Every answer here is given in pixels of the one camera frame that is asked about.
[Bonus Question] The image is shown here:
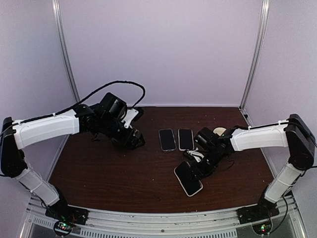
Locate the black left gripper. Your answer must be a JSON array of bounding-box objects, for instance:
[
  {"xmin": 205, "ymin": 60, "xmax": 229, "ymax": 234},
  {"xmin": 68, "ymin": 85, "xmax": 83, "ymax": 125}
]
[{"xmin": 99, "ymin": 116, "xmax": 146, "ymax": 150}]

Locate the white phone case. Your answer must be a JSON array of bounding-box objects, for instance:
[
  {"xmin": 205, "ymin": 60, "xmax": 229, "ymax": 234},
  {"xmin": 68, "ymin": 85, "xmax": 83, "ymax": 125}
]
[{"xmin": 173, "ymin": 161, "xmax": 204, "ymax": 197}]

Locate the pink phone case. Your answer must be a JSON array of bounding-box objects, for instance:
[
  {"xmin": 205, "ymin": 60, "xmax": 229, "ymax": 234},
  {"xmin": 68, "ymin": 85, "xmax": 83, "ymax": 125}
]
[{"xmin": 178, "ymin": 128, "xmax": 195, "ymax": 152}]

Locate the clear phone case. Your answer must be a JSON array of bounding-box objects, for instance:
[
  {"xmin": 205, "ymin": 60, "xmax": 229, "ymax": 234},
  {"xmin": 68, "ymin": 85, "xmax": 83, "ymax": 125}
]
[{"xmin": 158, "ymin": 128, "xmax": 177, "ymax": 152}]

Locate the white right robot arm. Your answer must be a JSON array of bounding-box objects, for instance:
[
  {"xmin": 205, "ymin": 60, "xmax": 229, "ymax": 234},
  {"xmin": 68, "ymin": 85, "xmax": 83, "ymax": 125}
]
[{"xmin": 190, "ymin": 114, "xmax": 317, "ymax": 219}]

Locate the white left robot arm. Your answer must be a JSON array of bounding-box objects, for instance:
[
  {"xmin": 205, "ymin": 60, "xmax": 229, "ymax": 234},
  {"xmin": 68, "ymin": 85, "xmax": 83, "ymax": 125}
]
[{"xmin": 0, "ymin": 93, "xmax": 145, "ymax": 220}]

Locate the cream ceramic mug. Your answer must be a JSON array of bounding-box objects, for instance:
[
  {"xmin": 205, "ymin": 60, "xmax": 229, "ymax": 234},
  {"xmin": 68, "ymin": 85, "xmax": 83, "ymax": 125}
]
[{"xmin": 213, "ymin": 127, "xmax": 226, "ymax": 136}]

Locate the right circuit board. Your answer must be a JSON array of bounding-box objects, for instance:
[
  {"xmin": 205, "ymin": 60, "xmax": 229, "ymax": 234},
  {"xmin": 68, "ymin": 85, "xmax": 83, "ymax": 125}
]
[{"xmin": 252, "ymin": 222, "xmax": 272, "ymax": 236}]

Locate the circuit board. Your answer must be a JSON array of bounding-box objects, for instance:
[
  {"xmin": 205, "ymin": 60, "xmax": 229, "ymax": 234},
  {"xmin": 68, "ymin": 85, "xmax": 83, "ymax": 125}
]
[
  {"xmin": 53, "ymin": 221, "xmax": 73, "ymax": 237},
  {"xmin": 252, "ymin": 222, "xmax": 272, "ymax": 236}
]

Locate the left circuit board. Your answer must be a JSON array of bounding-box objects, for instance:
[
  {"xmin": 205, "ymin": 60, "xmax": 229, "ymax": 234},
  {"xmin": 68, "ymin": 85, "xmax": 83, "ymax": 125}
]
[{"xmin": 53, "ymin": 221, "xmax": 73, "ymax": 237}]

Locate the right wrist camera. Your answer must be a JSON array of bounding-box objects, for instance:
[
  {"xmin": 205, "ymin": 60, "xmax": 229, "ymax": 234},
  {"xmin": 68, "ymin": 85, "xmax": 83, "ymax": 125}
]
[{"xmin": 183, "ymin": 149, "xmax": 205, "ymax": 163}]

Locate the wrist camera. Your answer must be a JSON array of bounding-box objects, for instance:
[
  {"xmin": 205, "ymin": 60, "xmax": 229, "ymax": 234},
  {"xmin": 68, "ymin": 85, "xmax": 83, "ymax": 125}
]
[
  {"xmin": 183, "ymin": 149, "xmax": 205, "ymax": 163},
  {"xmin": 121, "ymin": 107, "xmax": 144, "ymax": 128}
]

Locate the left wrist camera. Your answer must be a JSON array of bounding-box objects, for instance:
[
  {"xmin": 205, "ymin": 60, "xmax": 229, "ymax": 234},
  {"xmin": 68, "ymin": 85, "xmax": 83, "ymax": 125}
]
[{"xmin": 121, "ymin": 107, "xmax": 144, "ymax": 128}]

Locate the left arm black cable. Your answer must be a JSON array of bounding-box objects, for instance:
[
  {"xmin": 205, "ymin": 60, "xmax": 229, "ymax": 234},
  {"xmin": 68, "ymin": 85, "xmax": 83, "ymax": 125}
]
[{"xmin": 0, "ymin": 79, "xmax": 146, "ymax": 139}]

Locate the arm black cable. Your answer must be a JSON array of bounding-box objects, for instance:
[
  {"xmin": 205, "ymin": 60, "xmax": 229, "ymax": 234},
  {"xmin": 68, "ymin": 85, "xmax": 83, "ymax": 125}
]
[
  {"xmin": 232, "ymin": 119, "xmax": 317, "ymax": 224},
  {"xmin": 0, "ymin": 79, "xmax": 146, "ymax": 139}
]

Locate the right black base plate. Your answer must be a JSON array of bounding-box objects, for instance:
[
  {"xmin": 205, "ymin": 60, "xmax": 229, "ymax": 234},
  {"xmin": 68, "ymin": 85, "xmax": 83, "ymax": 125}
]
[{"xmin": 237, "ymin": 205, "xmax": 279, "ymax": 225}]

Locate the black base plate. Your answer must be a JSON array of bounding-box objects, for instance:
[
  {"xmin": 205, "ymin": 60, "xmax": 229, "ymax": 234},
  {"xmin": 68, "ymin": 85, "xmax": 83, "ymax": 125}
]
[
  {"xmin": 237, "ymin": 205, "xmax": 279, "ymax": 225},
  {"xmin": 45, "ymin": 207, "xmax": 89, "ymax": 225}
]

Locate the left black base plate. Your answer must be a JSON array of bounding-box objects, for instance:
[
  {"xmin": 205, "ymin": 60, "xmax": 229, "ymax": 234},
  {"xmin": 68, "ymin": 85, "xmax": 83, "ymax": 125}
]
[{"xmin": 45, "ymin": 207, "xmax": 89, "ymax": 225}]

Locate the aluminium front rail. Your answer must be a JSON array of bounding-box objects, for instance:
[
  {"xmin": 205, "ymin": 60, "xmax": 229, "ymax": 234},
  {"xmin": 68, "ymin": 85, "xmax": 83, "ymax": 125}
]
[{"xmin": 18, "ymin": 202, "xmax": 307, "ymax": 238}]

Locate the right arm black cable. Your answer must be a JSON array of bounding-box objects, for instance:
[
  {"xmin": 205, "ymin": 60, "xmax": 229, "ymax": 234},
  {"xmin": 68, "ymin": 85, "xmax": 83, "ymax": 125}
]
[{"xmin": 232, "ymin": 119, "xmax": 317, "ymax": 224}]

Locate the left aluminium frame post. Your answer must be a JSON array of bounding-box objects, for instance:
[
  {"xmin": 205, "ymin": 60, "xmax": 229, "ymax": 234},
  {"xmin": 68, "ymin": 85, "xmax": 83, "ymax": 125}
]
[{"xmin": 52, "ymin": 0, "xmax": 80, "ymax": 103}]

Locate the aluminium frame post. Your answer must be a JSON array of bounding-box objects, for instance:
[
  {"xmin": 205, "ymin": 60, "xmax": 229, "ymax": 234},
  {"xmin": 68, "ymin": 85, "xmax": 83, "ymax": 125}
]
[
  {"xmin": 52, "ymin": 0, "xmax": 80, "ymax": 103},
  {"xmin": 239, "ymin": 0, "xmax": 270, "ymax": 111}
]

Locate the right aluminium frame post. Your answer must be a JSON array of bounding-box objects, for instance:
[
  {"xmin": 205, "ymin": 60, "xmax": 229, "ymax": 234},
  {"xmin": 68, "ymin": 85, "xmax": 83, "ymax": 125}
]
[{"xmin": 239, "ymin": 0, "xmax": 270, "ymax": 111}]

